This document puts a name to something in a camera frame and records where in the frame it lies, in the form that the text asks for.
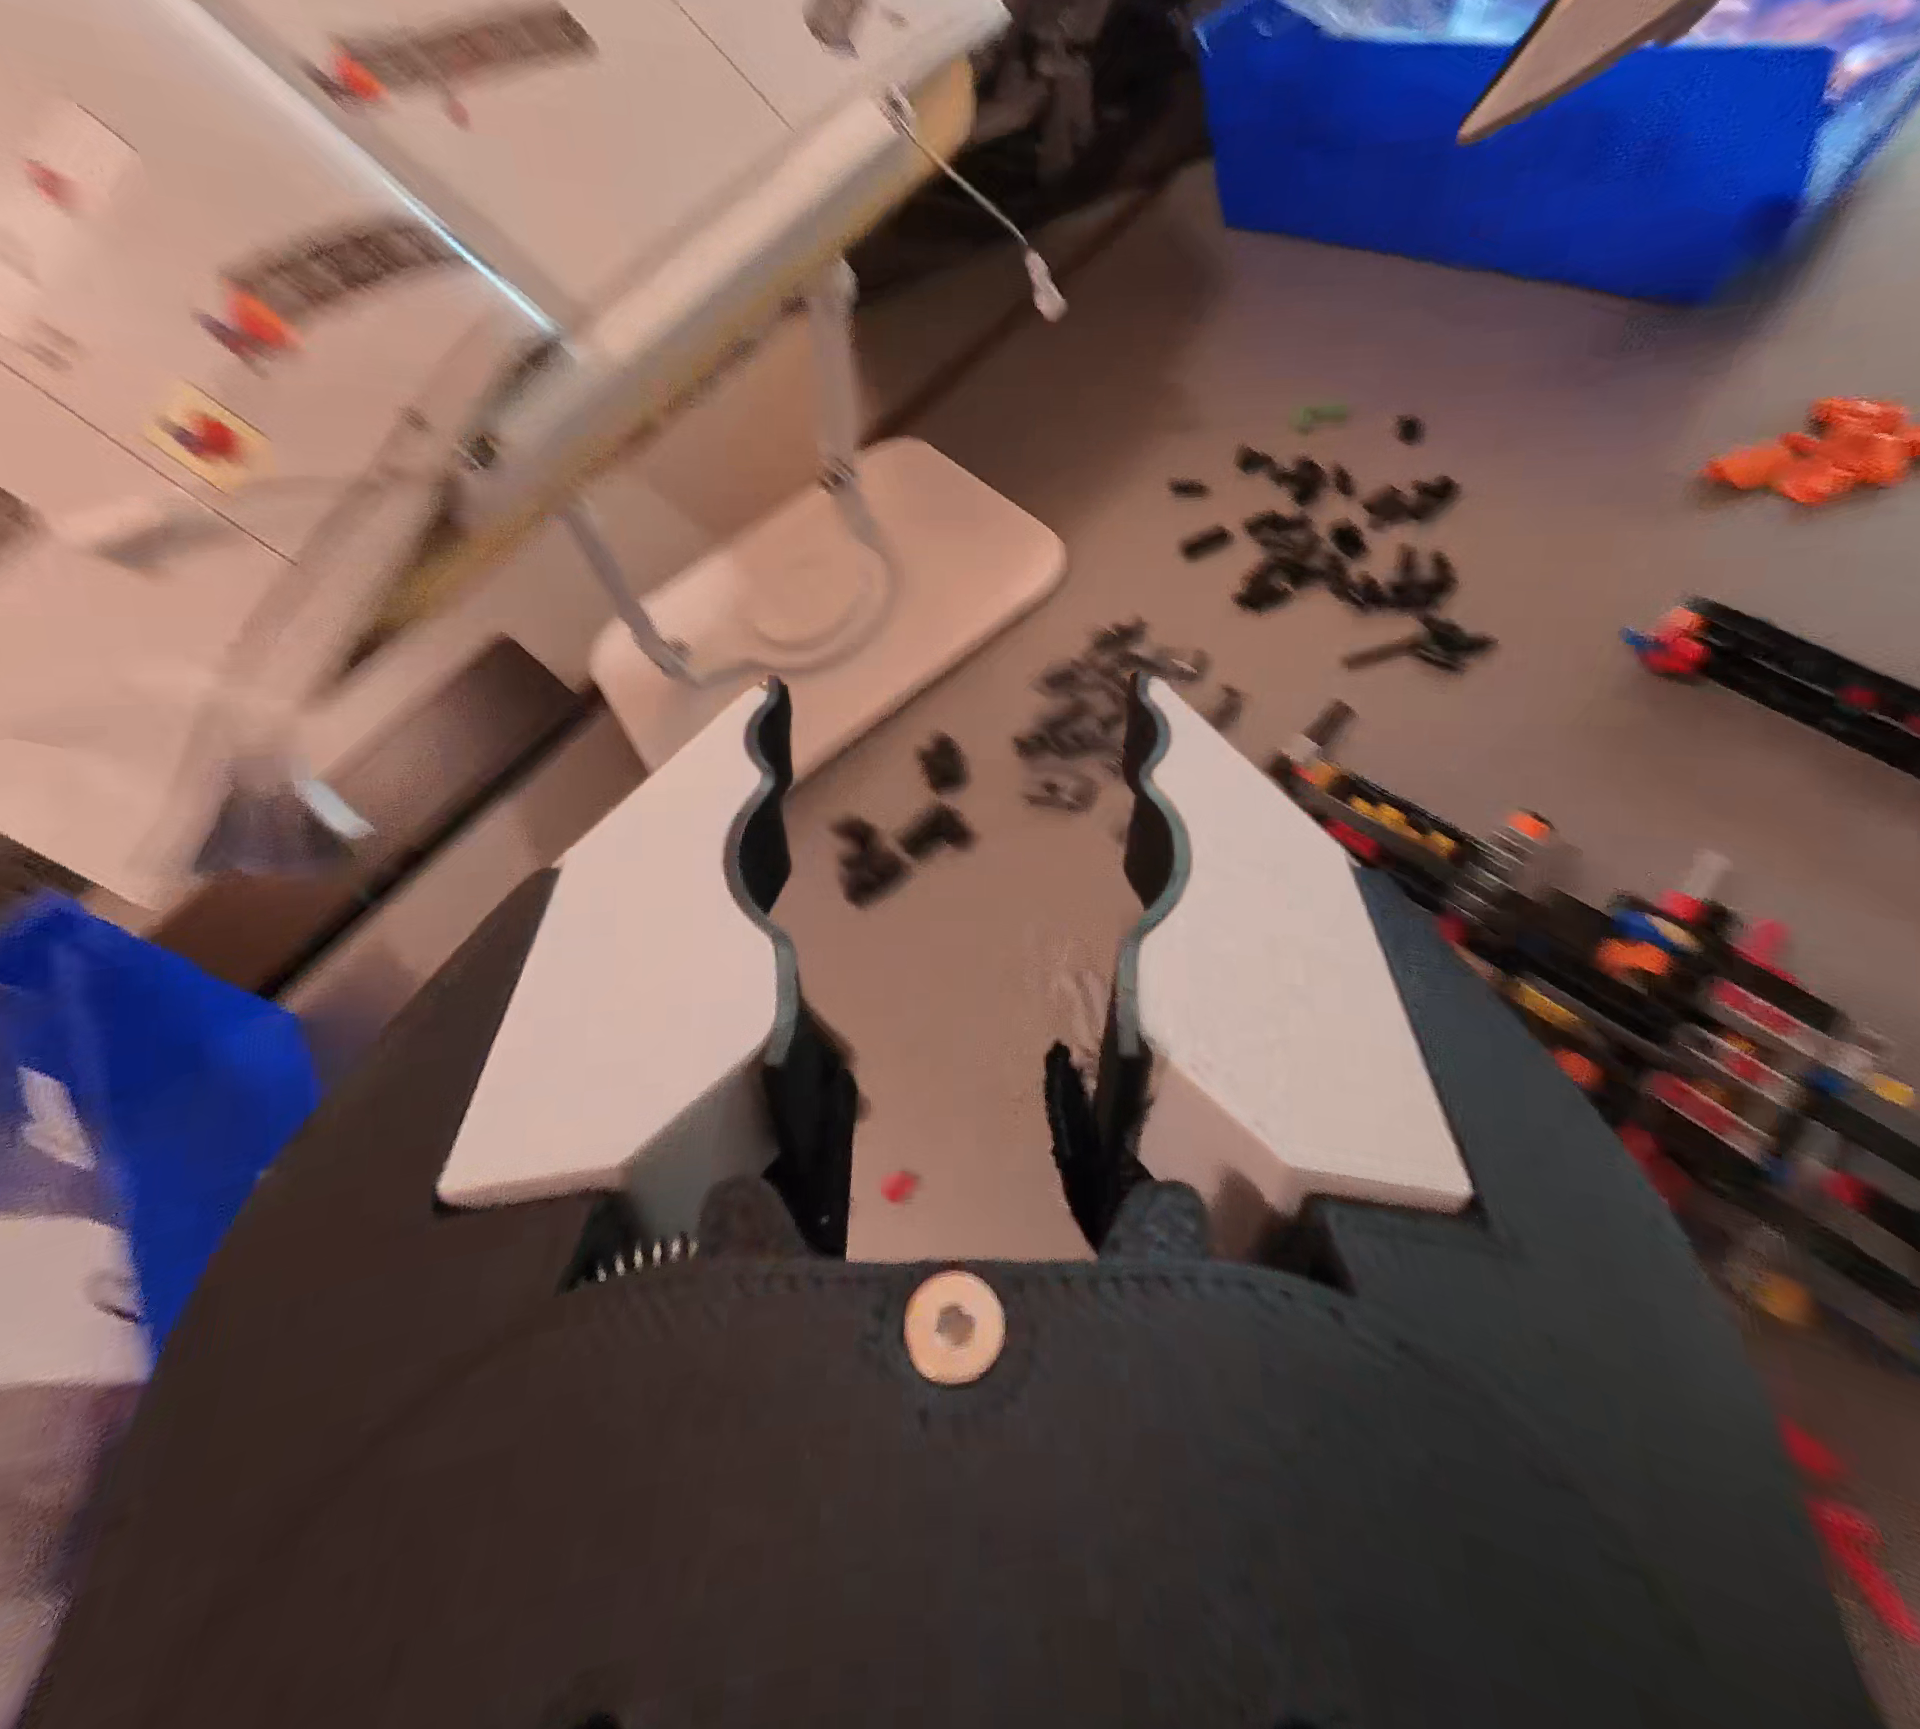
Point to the pile of red lego pieces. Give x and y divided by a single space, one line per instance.
1852 1533

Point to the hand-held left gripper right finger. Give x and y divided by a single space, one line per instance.
1283 995

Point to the small green lego piece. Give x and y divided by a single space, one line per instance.
1320 416

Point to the orange lego pieces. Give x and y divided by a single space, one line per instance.
1831 447

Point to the blue plastic bin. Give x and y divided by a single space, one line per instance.
1575 185
195 1085

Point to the long black lego beam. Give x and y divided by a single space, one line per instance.
1800 682

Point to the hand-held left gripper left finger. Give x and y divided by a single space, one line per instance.
630 995

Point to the lego chassis assembly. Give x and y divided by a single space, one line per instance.
1651 1009

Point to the pile of black lego pieces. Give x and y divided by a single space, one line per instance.
1320 558

